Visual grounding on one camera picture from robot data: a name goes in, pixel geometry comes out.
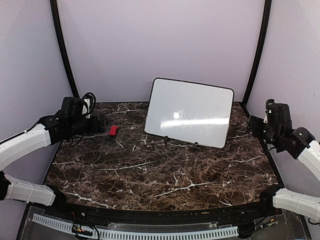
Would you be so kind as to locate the black curved front rail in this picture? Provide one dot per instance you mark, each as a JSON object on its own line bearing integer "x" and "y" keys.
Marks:
{"x": 239, "y": 214}

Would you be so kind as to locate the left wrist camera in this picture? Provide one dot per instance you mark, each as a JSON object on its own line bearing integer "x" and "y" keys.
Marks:
{"x": 74, "y": 108}

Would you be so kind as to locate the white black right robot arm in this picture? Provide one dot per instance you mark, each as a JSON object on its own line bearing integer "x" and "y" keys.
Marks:
{"x": 303, "y": 147}

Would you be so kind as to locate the red bone-shaped eraser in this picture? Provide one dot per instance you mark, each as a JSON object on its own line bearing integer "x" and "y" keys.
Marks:
{"x": 113, "y": 130}

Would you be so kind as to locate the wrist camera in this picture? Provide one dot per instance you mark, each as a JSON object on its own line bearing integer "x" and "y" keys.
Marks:
{"x": 74, "y": 108}
{"x": 278, "y": 116}

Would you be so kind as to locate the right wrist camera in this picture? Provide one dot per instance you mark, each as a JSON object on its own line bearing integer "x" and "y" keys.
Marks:
{"x": 278, "y": 116}

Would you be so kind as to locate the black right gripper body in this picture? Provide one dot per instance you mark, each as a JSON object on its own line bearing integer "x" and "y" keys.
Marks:
{"x": 270, "y": 135}

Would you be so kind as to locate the white whiteboard black frame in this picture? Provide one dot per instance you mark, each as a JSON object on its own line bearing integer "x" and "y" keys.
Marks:
{"x": 190, "y": 112}

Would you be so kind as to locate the black left corner post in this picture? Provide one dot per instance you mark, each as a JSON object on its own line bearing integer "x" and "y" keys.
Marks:
{"x": 62, "y": 47}

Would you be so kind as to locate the black corner post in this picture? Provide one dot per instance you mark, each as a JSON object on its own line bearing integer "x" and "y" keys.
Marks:
{"x": 259, "y": 51}
{"x": 62, "y": 47}

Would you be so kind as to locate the white slotted cable duct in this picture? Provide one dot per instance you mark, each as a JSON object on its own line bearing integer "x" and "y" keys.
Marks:
{"x": 123, "y": 231}

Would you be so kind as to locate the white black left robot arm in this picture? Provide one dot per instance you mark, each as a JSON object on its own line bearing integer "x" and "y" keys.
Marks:
{"x": 25, "y": 156}

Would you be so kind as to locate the black right corner post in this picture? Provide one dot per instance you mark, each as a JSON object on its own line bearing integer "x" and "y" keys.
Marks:
{"x": 259, "y": 51}

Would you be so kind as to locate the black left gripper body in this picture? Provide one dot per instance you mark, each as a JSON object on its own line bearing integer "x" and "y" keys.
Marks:
{"x": 77, "y": 127}

